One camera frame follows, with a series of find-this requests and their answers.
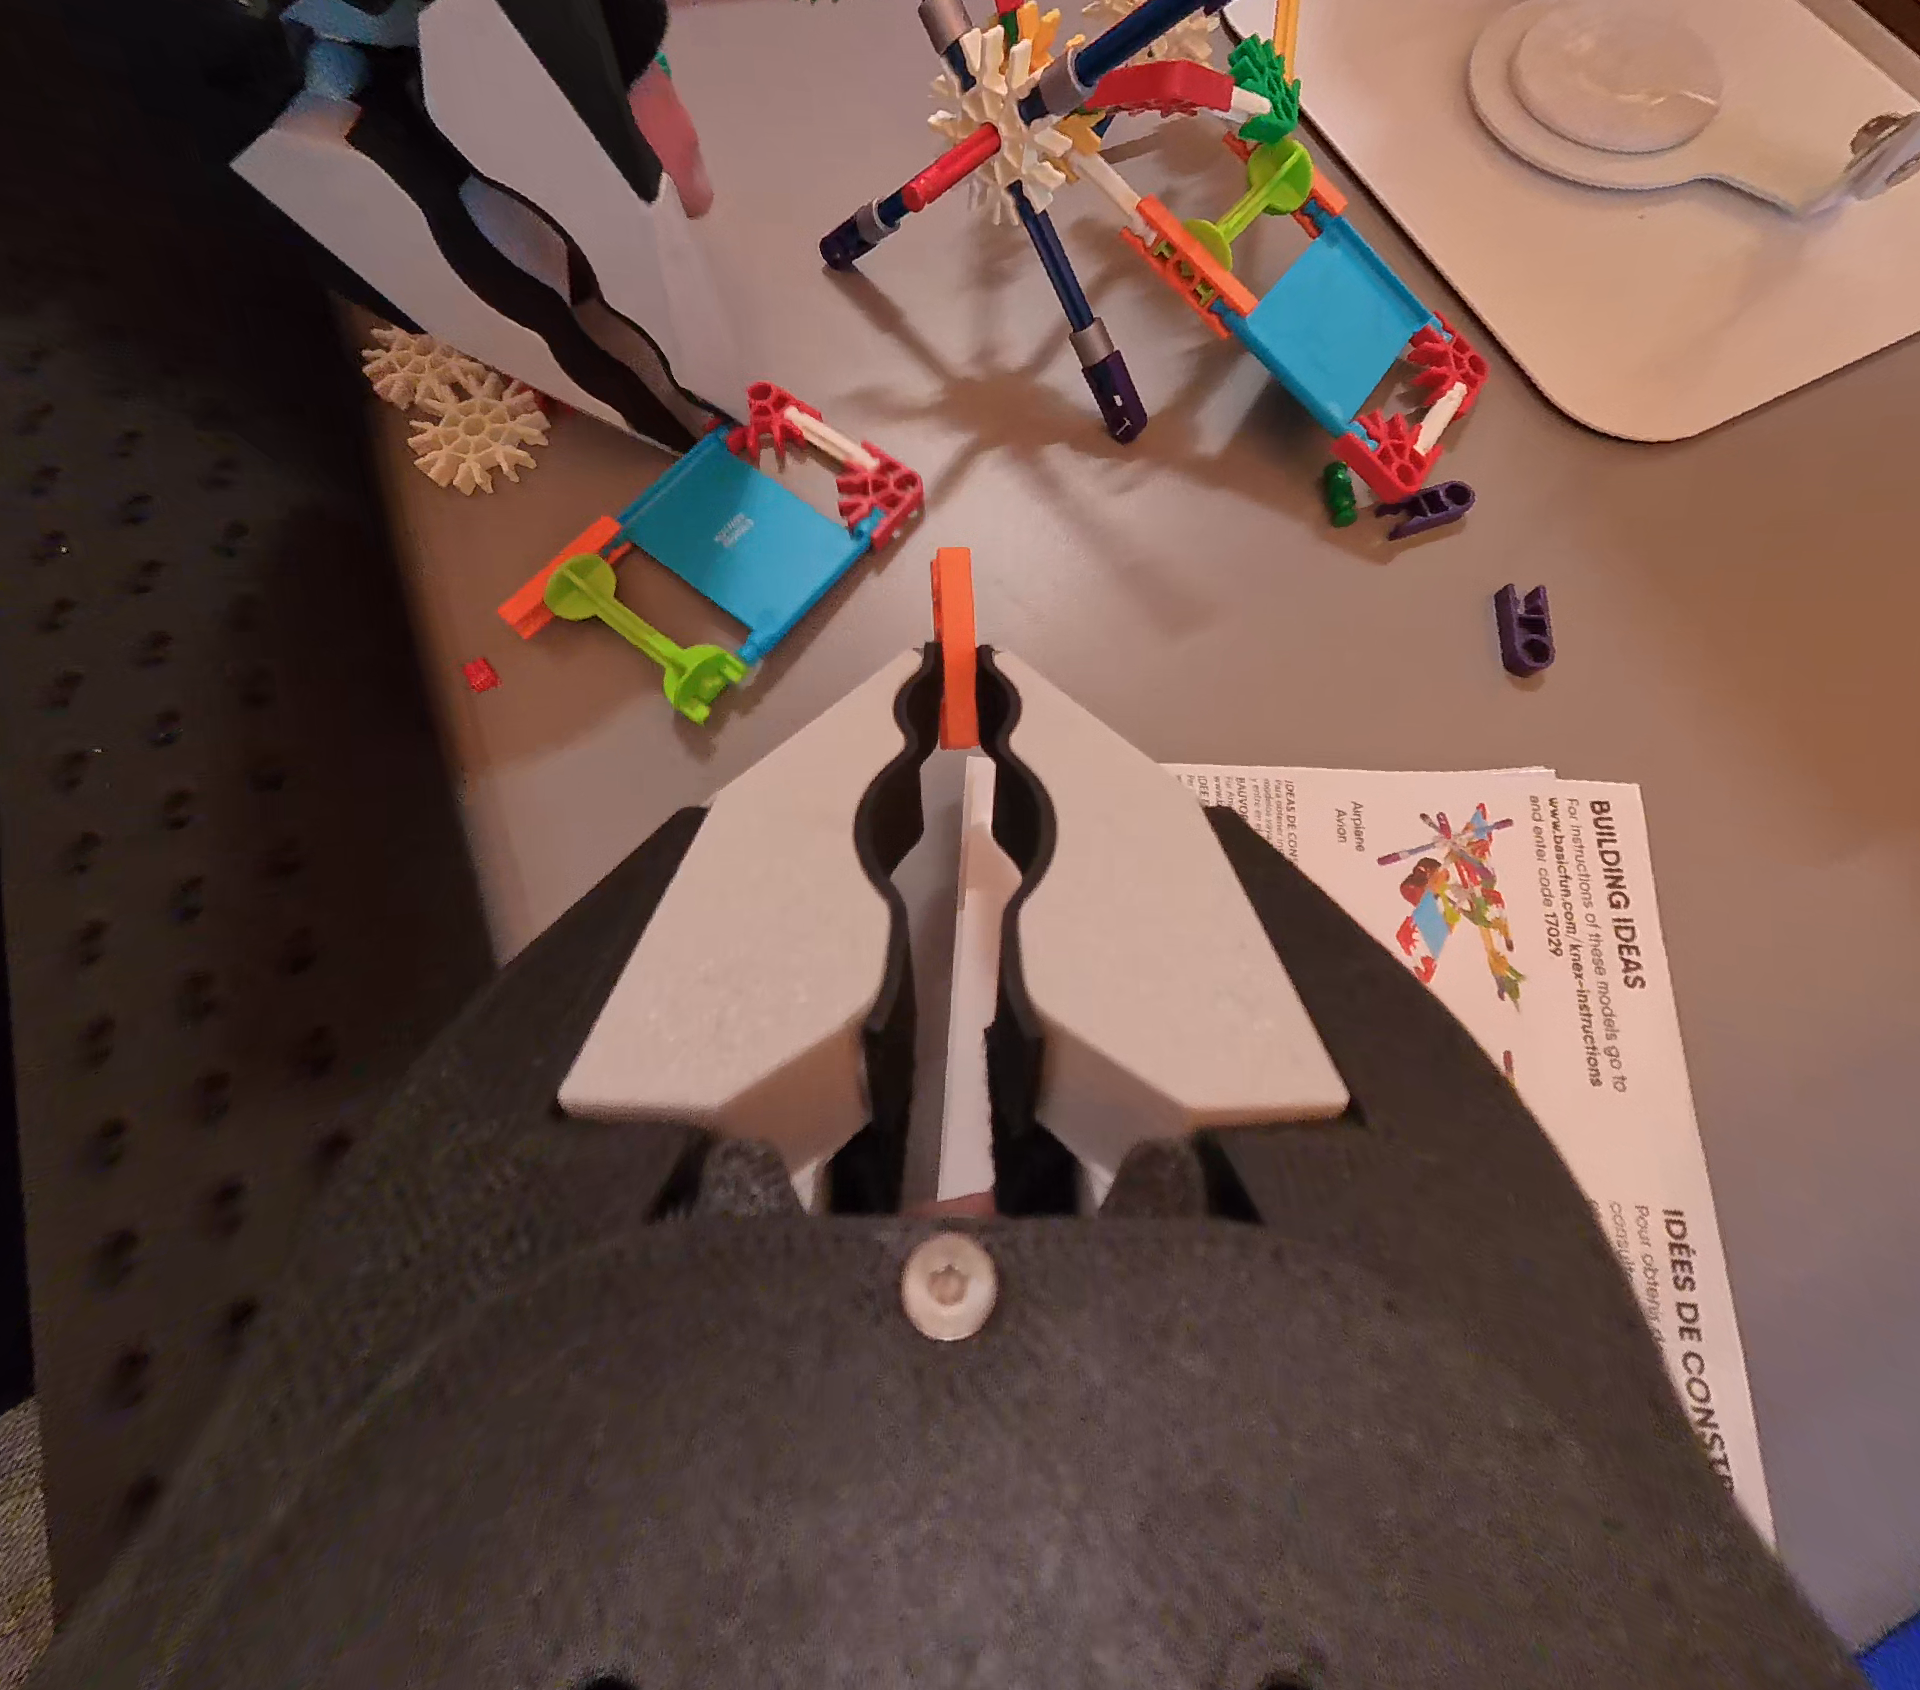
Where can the purple round toy connector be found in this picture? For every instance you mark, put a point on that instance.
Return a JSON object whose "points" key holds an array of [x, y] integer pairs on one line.
{"points": [[1429, 510]]}

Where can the white snowflake toy connector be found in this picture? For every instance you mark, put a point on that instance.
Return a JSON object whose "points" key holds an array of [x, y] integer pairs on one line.
{"points": [[481, 439], [420, 367]]}

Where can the blue container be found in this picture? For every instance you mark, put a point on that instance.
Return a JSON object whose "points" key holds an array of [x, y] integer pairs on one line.
{"points": [[1892, 1668]]}

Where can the white toy rod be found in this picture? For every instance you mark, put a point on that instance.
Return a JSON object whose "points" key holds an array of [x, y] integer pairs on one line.
{"points": [[830, 441]]}

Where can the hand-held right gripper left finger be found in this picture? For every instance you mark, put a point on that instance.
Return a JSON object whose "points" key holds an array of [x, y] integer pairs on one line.
{"points": [[734, 970]]}

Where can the red toy connector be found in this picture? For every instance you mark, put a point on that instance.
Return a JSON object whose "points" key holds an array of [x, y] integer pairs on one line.
{"points": [[772, 422], [884, 499]]}

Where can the instruction booklet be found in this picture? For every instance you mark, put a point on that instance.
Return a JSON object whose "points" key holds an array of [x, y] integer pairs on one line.
{"points": [[1575, 1044]]}

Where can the colourful toy windmill model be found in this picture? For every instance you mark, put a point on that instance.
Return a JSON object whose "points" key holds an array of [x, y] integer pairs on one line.
{"points": [[1021, 114]]}

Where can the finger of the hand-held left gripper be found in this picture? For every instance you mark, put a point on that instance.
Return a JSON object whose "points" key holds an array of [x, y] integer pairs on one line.
{"points": [[601, 175], [404, 251]]}

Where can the blue toy panel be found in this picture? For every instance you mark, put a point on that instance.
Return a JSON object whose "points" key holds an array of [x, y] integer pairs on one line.
{"points": [[743, 535]]}

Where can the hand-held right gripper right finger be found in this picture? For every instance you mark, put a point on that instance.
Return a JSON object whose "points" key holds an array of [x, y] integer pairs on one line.
{"points": [[1170, 970]]}

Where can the black perforated board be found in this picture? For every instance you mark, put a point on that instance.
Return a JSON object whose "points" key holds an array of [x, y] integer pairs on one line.
{"points": [[225, 821]]}

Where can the white document stand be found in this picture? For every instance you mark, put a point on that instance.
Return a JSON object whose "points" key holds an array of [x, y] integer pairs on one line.
{"points": [[1651, 221]]}

